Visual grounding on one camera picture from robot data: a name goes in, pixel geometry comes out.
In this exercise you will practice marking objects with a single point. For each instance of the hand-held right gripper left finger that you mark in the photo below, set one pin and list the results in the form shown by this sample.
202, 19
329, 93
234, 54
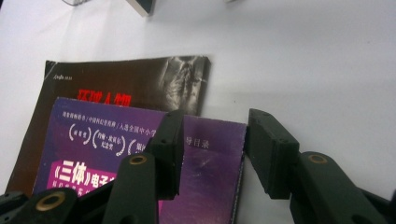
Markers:
137, 193

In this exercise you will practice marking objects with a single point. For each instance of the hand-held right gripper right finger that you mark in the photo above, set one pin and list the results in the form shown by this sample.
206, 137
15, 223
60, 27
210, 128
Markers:
314, 189

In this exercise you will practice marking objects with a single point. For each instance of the purple book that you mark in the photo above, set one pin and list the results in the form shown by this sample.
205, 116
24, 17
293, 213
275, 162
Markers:
208, 174

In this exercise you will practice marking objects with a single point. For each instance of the dark brown magazine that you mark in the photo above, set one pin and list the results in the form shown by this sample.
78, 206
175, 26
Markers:
109, 77

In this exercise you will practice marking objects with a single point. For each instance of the white table board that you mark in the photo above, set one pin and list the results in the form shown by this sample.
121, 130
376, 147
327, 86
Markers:
295, 62

